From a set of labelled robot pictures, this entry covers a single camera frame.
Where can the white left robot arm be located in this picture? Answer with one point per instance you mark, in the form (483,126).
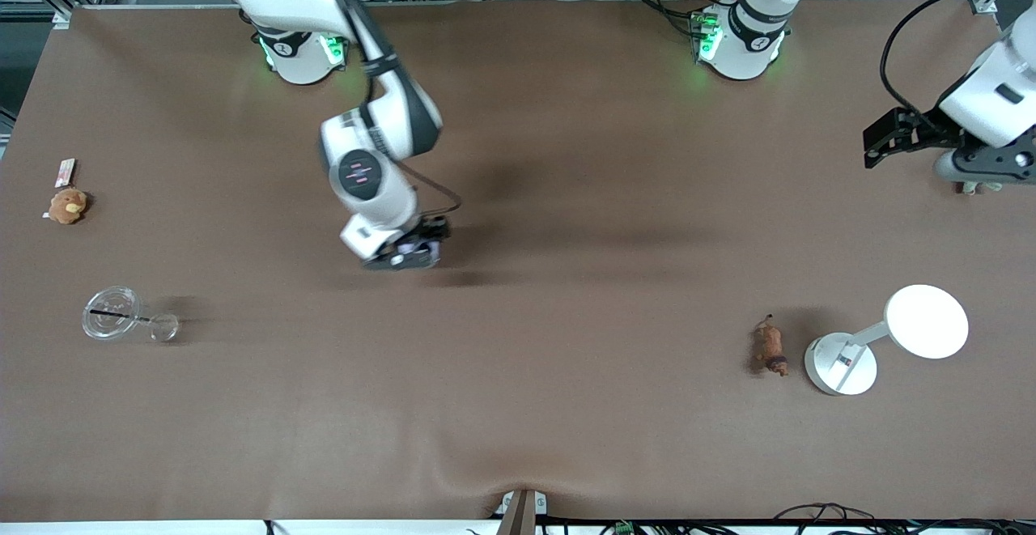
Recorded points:
(749,33)

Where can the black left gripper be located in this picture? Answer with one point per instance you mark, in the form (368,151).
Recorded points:
(928,132)

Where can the green plush toy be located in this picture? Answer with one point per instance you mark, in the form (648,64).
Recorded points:
(981,187)

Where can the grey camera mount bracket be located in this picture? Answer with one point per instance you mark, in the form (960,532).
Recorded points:
(520,511)

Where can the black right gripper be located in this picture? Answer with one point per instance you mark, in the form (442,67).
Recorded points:
(431,232)

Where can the small brown toy dog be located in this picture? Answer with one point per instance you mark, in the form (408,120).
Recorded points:
(769,346)

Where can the black drinking straw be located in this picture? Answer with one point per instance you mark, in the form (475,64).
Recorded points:
(113,313)

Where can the brown plush toy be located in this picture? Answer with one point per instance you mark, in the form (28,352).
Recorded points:
(67,205)

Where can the white round desk lamp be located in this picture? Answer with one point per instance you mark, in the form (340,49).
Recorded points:
(927,320)

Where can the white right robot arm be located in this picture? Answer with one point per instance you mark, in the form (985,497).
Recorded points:
(380,187)

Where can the small clear plastic lid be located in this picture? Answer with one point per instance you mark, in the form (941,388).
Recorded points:
(164,327)

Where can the small printed tag card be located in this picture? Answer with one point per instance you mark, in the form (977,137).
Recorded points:
(65,171)

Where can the lilac flip phone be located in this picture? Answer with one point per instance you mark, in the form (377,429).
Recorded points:
(402,259)

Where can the clear plastic cup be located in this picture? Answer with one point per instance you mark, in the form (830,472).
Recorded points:
(109,314)

